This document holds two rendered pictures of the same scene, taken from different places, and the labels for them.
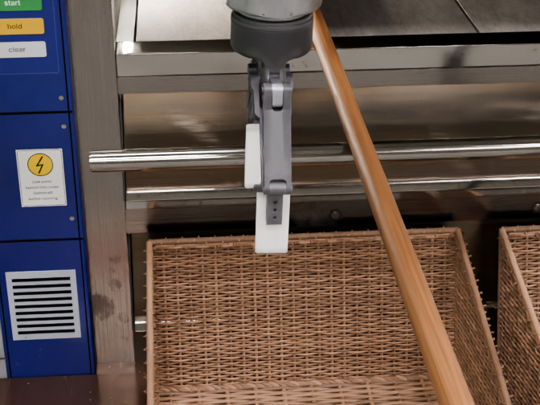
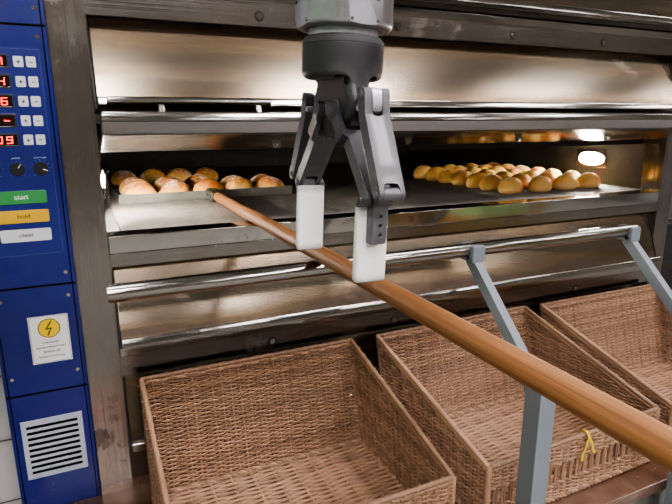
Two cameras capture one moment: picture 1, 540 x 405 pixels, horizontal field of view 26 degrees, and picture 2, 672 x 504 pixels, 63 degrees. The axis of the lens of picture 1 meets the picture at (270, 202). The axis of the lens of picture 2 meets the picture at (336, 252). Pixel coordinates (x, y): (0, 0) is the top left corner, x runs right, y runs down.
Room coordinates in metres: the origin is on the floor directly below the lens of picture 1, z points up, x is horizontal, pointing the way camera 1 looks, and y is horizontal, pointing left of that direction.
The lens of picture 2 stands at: (0.52, 0.19, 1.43)
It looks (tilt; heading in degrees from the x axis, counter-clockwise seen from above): 14 degrees down; 340
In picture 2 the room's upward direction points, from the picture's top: straight up
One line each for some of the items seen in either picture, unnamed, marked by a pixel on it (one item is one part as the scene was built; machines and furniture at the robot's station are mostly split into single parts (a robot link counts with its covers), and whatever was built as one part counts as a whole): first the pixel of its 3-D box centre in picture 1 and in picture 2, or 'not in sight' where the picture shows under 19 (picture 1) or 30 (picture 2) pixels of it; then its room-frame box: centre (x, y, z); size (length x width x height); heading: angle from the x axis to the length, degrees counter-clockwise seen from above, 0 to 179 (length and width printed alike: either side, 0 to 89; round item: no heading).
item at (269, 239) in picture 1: (272, 218); (370, 242); (0.95, 0.00, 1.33); 0.03 x 0.01 x 0.07; 95
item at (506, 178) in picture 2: not in sight; (501, 175); (2.35, -1.19, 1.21); 0.61 x 0.48 x 0.06; 4
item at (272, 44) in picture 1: (270, 56); (341, 88); (1.02, 0.00, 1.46); 0.08 x 0.07 x 0.09; 5
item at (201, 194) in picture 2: not in sight; (199, 187); (2.47, -0.03, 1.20); 0.55 x 0.36 x 0.03; 95
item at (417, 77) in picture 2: not in sight; (453, 76); (1.86, -0.65, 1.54); 1.79 x 0.11 x 0.19; 94
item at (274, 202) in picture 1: (275, 202); (382, 216); (0.93, -0.01, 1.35); 0.03 x 0.01 x 0.05; 5
